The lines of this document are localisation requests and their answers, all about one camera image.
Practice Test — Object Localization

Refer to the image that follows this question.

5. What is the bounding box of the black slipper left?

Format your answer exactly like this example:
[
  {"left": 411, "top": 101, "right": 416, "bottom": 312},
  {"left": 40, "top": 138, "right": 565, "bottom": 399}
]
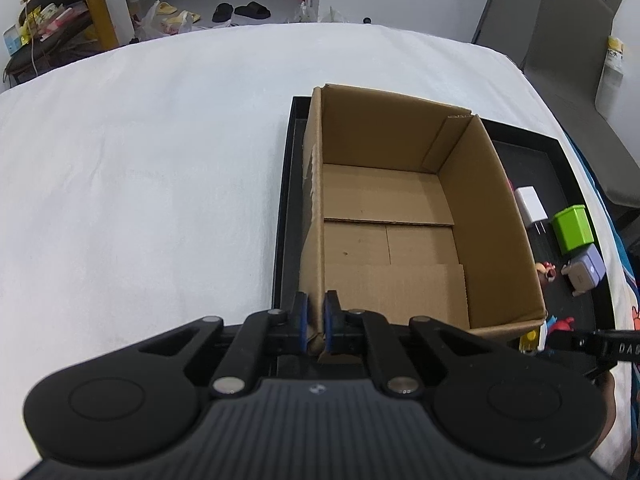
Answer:
[{"left": 212, "top": 2, "right": 234, "bottom": 25}]

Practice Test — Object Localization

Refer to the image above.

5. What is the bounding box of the white USB charger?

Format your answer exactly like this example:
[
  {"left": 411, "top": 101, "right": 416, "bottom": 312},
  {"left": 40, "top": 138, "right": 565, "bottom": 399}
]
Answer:
[{"left": 514, "top": 186, "right": 548, "bottom": 234}]

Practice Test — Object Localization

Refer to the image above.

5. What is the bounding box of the black rectangular tray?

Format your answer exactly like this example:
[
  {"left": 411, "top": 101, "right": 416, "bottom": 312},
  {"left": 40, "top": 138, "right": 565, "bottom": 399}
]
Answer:
[{"left": 272, "top": 96, "right": 615, "bottom": 330}]

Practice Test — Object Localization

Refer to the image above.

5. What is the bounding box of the white plastic bottle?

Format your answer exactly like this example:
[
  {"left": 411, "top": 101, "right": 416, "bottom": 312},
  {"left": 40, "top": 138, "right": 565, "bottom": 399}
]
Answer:
[{"left": 594, "top": 36, "right": 624, "bottom": 119}]

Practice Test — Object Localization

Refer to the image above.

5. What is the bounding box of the green toy box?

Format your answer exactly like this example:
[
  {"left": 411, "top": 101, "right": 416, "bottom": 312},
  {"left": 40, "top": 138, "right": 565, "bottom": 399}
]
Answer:
[{"left": 551, "top": 205, "right": 594, "bottom": 255}]

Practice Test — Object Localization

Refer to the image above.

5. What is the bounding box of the black slipper right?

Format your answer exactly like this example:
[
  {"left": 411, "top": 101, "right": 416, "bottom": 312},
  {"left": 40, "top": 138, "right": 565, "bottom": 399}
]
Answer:
[{"left": 234, "top": 1, "right": 271, "bottom": 21}]

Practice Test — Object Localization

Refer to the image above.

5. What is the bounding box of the brown cardboard box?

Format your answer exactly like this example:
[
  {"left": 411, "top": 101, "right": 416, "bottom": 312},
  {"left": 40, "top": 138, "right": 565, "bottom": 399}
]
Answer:
[{"left": 298, "top": 84, "right": 546, "bottom": 352}]

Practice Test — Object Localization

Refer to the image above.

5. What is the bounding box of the brown-haired girl figurine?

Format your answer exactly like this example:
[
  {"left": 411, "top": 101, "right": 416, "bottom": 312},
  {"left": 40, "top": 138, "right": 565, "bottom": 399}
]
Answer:
[{"left": 535, "top": 261, "right": 558, "bottom": 287}]

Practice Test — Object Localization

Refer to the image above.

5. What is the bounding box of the white plastic bag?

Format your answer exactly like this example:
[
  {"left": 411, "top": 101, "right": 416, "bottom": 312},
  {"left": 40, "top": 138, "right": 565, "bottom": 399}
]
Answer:
[{"left": 132, "top": 0, "right": 201, "bottom": 42}]

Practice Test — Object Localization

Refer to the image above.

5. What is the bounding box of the grey dining chair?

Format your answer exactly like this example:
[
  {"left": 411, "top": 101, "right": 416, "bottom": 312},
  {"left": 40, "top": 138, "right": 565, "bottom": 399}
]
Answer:
[{"left": 474, "top": 0, "right": 639, "bottom": 208}]

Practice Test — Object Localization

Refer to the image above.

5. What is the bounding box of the blue patterned bed sheet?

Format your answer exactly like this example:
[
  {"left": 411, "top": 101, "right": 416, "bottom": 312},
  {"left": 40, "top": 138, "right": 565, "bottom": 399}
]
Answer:
[{"left": 564, "top": 129, "right": 640, "bottom": 340}]

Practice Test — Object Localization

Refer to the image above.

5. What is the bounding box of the yellow wooden side table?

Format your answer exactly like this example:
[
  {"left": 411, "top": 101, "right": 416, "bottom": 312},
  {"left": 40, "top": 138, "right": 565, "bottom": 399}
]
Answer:
[{"left": 3, "top": 0, "right": 119, "bottom": 84}]

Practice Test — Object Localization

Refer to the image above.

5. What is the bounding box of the black slipper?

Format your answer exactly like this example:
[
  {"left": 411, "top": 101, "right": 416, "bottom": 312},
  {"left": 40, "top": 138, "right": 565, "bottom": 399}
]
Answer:
[
  {"left": 212, "top": 2, "right": 234, "bottom": 25},
  {"left": 234, "top": 1, "right": 271, "bottom": 21}
]

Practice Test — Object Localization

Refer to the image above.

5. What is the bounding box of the lavender toy block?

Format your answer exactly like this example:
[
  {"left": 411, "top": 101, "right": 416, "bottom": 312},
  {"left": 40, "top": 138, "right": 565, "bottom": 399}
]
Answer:
[{"left": 561, "top": 244, "right": 606, "bottom": 297}]

